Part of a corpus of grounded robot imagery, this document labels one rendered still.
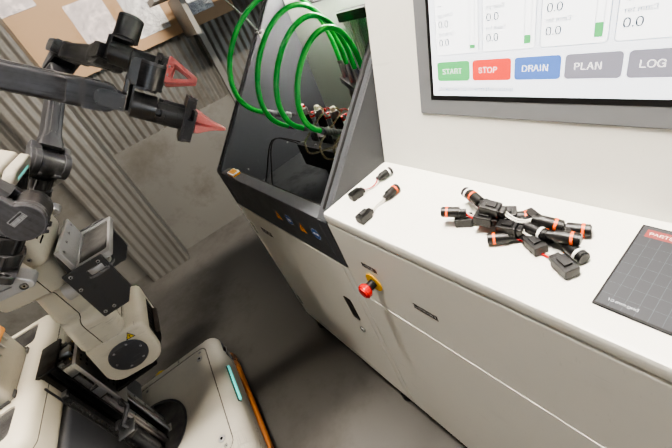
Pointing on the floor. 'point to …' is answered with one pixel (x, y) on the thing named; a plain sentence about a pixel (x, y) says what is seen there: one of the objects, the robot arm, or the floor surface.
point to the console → (357, 258)
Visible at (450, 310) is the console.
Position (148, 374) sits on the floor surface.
